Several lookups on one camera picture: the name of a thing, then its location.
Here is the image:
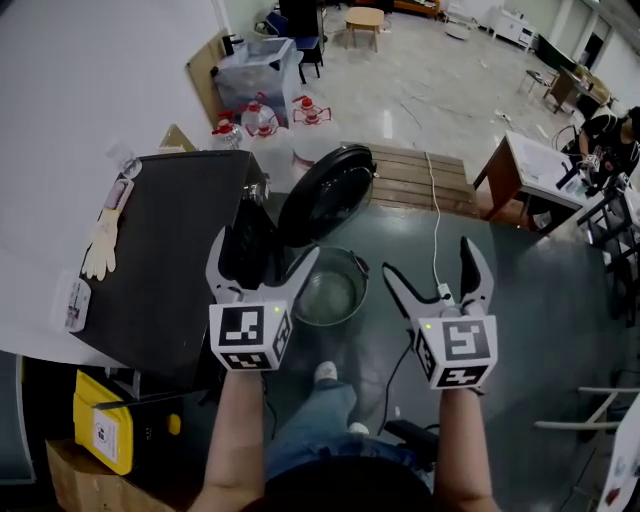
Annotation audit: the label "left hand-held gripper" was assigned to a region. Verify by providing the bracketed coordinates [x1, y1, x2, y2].
[205, 225, 321, 372]

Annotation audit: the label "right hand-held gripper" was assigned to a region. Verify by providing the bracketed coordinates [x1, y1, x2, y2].
[382, 236, 499, 391]

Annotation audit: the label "green laundry basket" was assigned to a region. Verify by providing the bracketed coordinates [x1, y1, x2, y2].
[289, 246, 371, 327]

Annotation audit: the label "black washing machine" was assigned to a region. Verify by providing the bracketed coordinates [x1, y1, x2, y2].
[69, 149, 274, 396]

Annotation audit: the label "person's left forearm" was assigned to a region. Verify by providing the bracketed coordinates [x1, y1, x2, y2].
[192, 369, 269, 512]

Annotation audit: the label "person's right forearm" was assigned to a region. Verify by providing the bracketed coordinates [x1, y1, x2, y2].
[433, 387, 494, 512]

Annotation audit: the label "round black washing machine door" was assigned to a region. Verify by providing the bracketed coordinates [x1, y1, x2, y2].
[277, 143, 377, 249]

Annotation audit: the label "clear plastic storage bin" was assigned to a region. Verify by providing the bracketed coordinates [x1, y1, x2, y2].
[214, 37, 296, 126]

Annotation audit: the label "black waist pack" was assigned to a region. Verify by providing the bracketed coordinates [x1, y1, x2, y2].
[383, 419, 441, 471]

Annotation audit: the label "pink packet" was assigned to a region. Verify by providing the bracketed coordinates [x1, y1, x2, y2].
[107, 178, 135, 211]

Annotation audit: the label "white work gloves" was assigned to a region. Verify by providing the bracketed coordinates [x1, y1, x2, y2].
[80, 209, 121, 280]

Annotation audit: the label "wooden sink cabinet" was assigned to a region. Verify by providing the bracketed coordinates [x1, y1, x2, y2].
[473, 130, 591, 234]

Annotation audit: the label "person's blue jeans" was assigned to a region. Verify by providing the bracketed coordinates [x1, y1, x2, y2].
[264, 382, 436, 496]

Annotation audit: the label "small white packet box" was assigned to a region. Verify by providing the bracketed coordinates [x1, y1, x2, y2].
[64, 277, 92, 334]

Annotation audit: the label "black table and chairs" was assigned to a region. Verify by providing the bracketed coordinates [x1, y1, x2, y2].
[577, 172, 640, 321]

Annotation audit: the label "leaning wooden board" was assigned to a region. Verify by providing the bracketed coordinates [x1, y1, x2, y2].
[185, 29, 231, 119]

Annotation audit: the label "yellow and black tool case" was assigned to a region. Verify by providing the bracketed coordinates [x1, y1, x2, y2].
[73, 369, 182, 476]

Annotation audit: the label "person's black shirt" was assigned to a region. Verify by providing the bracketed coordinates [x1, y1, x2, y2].
[239, 457, 436, 512]

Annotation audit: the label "small grey stool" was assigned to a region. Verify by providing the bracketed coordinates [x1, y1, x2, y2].
[517, 69, 559, 101]

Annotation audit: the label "brown cardboard box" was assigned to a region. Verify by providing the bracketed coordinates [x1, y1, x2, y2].
[44, 438, 201, 512]

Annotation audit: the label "white low cabinet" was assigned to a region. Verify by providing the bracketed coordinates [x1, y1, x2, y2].
[487, 7, 539, 51]

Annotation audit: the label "small wooden table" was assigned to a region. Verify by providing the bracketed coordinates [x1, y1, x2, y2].
[343, 6, 385, 53]

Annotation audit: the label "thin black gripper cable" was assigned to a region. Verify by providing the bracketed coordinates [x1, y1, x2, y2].
[259, 372, 279, 441]

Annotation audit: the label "white frame rack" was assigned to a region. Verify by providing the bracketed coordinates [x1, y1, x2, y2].
[532, 384, 640, 512]

